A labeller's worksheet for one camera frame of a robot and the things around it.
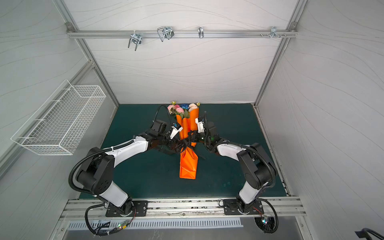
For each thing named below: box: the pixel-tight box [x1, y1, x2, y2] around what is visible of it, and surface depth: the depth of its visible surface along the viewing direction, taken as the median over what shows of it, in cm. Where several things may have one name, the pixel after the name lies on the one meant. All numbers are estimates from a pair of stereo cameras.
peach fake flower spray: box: [188, 102, 201, 113], surface depth 117 cm
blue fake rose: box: [180, 103, 189, 110], surface depth 117 cm
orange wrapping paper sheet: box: [175, 108, 200, 180], surface depth 90 cm
